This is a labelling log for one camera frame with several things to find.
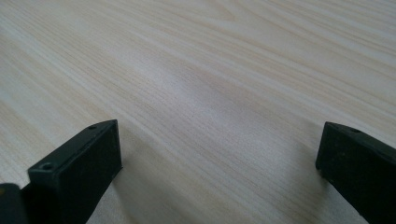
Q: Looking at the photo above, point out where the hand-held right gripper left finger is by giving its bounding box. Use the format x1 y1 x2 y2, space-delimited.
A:
20 119 123 224

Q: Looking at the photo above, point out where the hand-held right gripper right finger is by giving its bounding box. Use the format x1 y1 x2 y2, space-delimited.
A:
315 121 396 224

